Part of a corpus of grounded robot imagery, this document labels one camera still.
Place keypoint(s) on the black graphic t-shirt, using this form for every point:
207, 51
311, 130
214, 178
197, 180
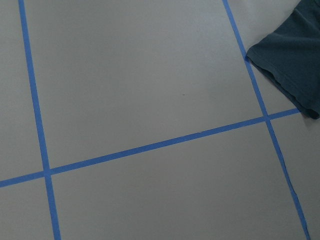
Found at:
290, 57

